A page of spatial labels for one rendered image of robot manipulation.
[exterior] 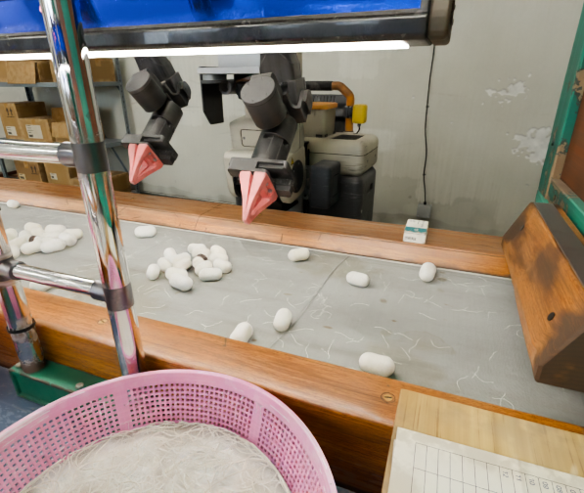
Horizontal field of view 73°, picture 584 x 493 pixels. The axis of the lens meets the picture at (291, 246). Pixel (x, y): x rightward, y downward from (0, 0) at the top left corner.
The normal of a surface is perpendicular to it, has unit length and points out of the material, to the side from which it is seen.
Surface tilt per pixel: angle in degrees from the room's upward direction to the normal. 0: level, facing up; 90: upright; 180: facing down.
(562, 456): 0
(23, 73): 77
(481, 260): 45
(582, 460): 0
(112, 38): 90
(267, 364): 0
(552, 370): 90
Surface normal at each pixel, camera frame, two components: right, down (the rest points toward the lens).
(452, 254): -0.26, -0.39
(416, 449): 0.00, -0.92
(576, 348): -0.36, 0.36
